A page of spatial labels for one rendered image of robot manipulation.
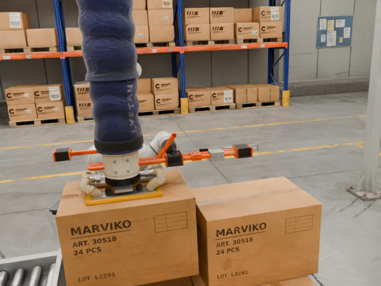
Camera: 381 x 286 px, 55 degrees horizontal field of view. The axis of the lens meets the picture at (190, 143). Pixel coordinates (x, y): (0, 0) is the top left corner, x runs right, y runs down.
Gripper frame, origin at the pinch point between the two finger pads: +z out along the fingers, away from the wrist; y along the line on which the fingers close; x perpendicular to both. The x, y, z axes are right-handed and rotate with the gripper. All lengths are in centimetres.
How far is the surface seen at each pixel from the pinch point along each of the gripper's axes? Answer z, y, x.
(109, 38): 10, -57, 26
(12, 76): -845, 17, 259
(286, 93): -699, 88, -419
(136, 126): 5.7, -18.7, 18.0
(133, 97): 4.8, -31.6, 18.4
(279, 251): 20, 48, -47
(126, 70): 8.8, -43.7, 20.9
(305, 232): 19, 40, -61
